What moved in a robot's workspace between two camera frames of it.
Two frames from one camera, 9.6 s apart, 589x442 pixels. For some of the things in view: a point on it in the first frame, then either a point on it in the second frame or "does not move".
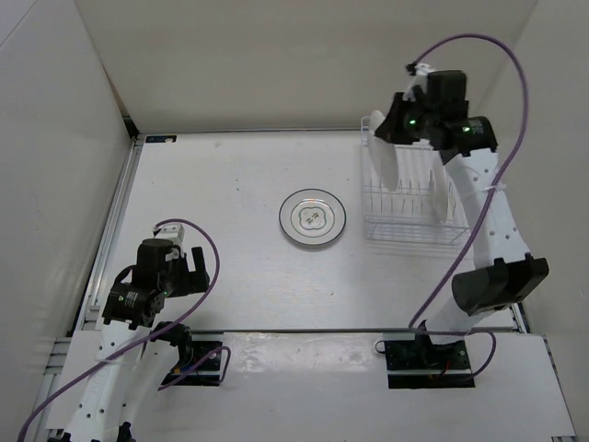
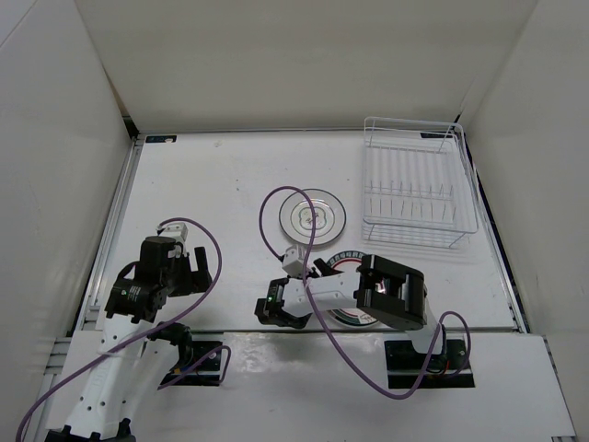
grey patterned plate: [312, 216] does not move
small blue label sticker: [161, 139] does not move
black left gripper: [194, 281] does not move
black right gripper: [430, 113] to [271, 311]
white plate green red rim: [444, 198] to [349, 261]
